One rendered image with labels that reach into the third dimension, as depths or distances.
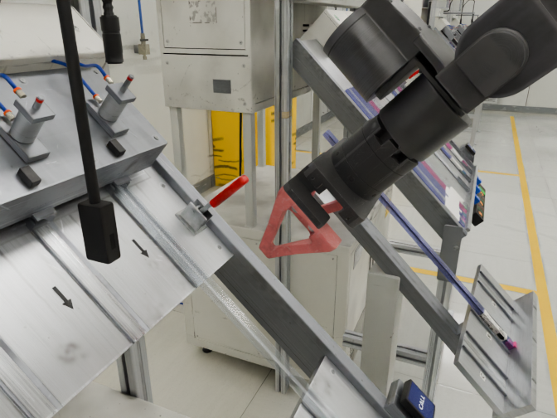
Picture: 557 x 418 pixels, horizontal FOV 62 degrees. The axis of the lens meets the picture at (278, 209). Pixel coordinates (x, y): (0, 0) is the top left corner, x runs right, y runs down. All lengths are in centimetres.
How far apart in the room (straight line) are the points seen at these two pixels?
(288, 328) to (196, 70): 102
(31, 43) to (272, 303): 42
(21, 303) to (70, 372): 7
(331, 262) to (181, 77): 75
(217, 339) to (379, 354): 99
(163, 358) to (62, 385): 158
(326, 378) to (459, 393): 134
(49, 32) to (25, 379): 37
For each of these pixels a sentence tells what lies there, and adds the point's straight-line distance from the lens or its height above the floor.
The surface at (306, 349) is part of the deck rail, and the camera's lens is 65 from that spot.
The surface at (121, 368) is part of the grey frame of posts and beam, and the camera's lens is 93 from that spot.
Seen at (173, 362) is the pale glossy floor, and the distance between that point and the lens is 199.
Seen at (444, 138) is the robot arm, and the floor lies 117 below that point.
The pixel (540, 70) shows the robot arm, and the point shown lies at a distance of 36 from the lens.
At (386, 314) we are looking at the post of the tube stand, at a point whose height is 74.
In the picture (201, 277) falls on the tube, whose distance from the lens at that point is 55.
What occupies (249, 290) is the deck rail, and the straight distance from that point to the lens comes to 64.
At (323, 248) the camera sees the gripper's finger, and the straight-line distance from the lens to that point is 39.
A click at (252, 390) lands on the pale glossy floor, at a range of 183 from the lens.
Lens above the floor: 126
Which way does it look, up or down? 22 degrees down
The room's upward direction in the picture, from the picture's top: straight up
